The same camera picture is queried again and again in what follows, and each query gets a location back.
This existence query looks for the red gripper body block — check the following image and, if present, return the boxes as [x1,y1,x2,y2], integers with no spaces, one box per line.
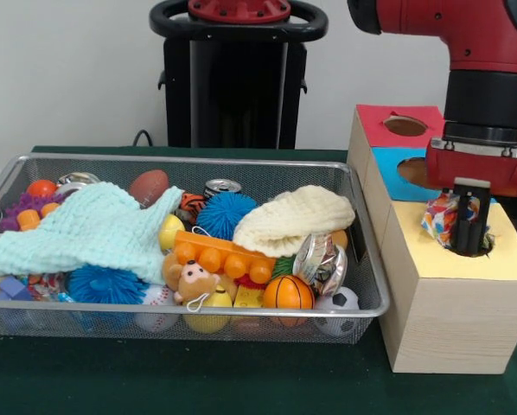
[424,137,517,199]

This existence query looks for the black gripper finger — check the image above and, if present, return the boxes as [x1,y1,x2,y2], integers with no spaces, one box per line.
[469,189,493,254]
[450,188,472,254]

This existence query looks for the colourful confetti paper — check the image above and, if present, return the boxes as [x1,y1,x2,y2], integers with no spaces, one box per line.
[420,192,496,252]

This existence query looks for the light blue knitted cloth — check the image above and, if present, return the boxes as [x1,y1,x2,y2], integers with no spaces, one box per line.
[0,181,185,286]

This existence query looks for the wooden box with three holes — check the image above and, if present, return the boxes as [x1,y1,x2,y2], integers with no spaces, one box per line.
[347,103,517,375]

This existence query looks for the shallow metal mesh bin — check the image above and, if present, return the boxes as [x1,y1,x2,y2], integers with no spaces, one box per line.
[0,151,392,346]

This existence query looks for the toy soccer ball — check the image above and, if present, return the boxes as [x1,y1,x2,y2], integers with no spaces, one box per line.
[315,287,361,338]

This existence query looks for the crushed silver foil can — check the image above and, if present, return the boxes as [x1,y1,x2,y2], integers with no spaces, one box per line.
[292,233,349,298]

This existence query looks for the cream knitted cloth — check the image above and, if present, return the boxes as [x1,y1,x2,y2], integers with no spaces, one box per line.
[232,184,357,259]

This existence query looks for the orange toy basketball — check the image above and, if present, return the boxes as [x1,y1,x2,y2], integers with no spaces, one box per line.
[262,275,316,310]

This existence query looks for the small blue spiky ball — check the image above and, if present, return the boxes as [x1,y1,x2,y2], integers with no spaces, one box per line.
[196,192,259,241]

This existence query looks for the orange toy building brick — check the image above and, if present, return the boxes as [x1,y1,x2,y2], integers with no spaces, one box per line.
[173,230,278,285]

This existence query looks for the dark green table cloth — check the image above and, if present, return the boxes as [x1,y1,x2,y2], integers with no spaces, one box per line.
[0,145,517,415]

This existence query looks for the brown plush monkey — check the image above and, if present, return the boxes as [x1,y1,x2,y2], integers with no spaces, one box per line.
[162,252,222,312]

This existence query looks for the brown toy football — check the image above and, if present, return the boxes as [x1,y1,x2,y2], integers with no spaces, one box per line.
[127,169,169,208]

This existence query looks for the large blue spiky ball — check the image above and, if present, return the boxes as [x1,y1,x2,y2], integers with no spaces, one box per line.
[67,264,150,306]

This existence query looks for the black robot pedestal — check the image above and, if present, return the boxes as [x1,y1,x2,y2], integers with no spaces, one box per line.
[149,0,329,150]

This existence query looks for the black cable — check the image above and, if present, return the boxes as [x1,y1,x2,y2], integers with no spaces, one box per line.
[131,128,156,148]

